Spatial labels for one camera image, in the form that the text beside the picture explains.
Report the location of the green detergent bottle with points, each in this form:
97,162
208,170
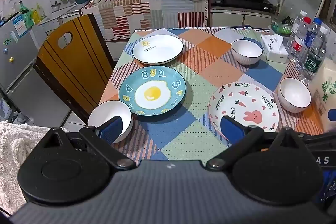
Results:
26,16

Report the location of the water bottle with blue cap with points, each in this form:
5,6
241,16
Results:
312,35

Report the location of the green label water bottle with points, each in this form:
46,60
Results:
313,61

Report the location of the yellow detergent bottle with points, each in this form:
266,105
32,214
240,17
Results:
36,18

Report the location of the grey refrigerator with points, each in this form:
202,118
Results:
18,66

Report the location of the pink rabbit print plate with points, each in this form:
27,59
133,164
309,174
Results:
246,103

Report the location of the white fluffy towel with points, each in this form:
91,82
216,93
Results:
15,150

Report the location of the checkered tablecloth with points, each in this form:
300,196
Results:
204,66

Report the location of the cream base cabinet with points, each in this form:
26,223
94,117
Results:
236,18

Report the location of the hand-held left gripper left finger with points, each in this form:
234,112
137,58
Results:
113,127

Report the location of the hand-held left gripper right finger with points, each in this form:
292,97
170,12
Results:
229,127

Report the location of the wooden chair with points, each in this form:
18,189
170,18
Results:
78,66

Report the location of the white tissue box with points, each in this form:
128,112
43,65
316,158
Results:
275,52

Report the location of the bag of rice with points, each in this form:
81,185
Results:
325,92

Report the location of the water bottle with red cap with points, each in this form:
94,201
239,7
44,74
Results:
298,45

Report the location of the blue fried egg plate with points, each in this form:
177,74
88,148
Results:
152,77

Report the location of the black gas stove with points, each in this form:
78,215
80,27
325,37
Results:
236,2

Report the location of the striped counter cloth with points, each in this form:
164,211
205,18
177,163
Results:
147,11

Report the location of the clear bottle with white cap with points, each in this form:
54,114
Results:
296,26

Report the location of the white bowl with dark rim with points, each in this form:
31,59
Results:
105,113
246,52
294,94

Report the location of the white plate with sun print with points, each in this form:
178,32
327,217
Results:
157,52

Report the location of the green plastic basket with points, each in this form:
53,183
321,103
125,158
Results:
279,27

